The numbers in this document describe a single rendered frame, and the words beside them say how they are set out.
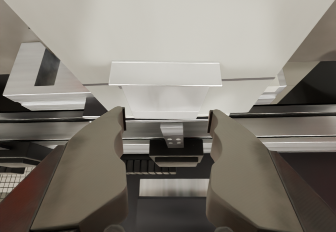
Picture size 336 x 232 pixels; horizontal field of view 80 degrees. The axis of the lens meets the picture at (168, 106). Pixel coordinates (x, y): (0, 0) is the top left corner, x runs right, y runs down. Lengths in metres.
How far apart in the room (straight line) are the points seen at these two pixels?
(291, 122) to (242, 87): 0.38
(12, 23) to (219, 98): 0.30
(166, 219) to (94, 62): 0.18
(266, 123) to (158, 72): 0.43
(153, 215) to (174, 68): 0.17
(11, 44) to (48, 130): 0.28
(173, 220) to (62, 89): 0.22
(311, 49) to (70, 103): 0.40
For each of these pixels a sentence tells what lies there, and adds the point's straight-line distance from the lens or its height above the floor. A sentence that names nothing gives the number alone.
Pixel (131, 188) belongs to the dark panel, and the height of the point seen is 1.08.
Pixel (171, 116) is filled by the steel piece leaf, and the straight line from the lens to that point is 0.27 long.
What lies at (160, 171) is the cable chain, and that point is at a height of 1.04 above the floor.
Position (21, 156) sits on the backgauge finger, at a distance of 0.59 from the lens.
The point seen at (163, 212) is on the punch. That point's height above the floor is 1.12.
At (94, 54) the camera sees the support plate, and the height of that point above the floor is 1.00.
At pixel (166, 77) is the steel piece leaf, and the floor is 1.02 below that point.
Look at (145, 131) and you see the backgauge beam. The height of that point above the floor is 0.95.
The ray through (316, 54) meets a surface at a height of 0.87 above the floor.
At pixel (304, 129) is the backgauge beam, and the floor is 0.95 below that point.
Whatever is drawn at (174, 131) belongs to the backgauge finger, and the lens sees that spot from 0.33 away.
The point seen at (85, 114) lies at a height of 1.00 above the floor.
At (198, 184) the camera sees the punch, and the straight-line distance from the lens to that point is 0.27.
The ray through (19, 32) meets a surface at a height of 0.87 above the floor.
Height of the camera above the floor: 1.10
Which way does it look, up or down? 23 degrees down
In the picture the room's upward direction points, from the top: 180 degrees counter-clockwise
